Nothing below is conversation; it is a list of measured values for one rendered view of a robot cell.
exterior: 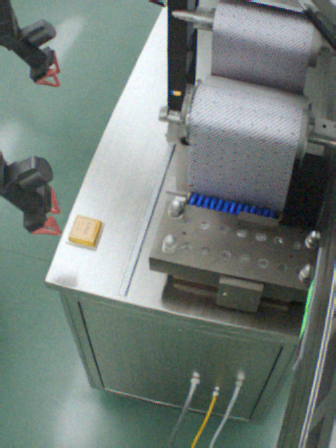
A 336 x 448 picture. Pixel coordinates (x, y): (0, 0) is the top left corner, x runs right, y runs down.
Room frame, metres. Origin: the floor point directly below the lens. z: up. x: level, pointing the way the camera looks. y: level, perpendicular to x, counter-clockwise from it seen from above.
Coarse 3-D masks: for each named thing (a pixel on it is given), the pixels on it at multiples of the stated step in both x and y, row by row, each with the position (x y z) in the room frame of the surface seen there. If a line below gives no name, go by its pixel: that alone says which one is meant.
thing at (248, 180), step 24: (192, 144) 0.95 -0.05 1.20; (192, 168) 0.95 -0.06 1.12; (216, 168) 0.94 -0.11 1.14; (240, 168) 0.92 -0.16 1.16; (264, 168) 0.91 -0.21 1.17; (288, 168) 0.90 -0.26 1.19; (192, 192) 0.95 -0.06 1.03; (216, 192) 0.94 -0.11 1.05; (240, 192) 0.92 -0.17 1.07; (264, 192) 0.91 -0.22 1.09
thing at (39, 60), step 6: (36, 48) 1.35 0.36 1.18; (48, 48) 1.38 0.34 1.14; (36, 54) 1.32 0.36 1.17; (42, 54) 1.34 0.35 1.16; (48, 54) 1.36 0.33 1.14; (24, 60) 1.32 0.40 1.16; (30, 60) 1.31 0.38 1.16; (36, 60) 1.32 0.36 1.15; (42, 60) 1.33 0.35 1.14; (48, 60) 1.33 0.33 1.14; (30, 66) 1.32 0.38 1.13; (36, 66) 1.31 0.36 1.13; (42, 66) 1.31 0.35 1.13; (48, 66) 1.30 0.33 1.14; (30, 72) 1.31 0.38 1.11; (36, 72) 1.30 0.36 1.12
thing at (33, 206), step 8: (32, 192) 0.85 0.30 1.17; (40, 192) 0.87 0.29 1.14; (24, 200) 0.82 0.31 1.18; (32, 200) 0.83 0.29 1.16; (40, 200) 0.84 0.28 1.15; (24, 208) 0.82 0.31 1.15; (32, 208) 0.82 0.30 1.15; (40, 208) 0.83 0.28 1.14; (24, 216) 0.82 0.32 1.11; (32, 216) 0.82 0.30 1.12; (40, 216) 0.81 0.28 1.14; (24, 224) 0.80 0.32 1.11; (32, 224) 0.80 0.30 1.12
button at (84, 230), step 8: (80, 216) 0.95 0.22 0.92; (72, 224) 0.93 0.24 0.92; (80, 224) 0.93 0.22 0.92; (88, 224) 0.93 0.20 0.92; (96, 224) 0.93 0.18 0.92; (72, 232) 0.90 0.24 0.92; (80, 232) 0.90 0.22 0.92; (88, 232) 0.90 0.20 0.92; (96, 232) 0.91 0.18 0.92; (72, 240) 0.89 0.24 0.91; (80, 240) 0.88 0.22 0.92; (88, 240) 0.88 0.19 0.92
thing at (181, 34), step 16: (176, 0) 1.30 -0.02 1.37; (192, 0) 1.40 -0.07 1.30; (176, 32) 1.30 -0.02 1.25; (192, 32) 1.41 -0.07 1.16; (176, 48) 1.30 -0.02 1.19; (192, 48) 1.44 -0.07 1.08; (176, 64) 1.30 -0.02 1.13; (192, 64) 1.44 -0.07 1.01; (176, 80) 1.30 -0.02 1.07; (192, 80) 1.44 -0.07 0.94; (176, 96) 1.30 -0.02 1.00
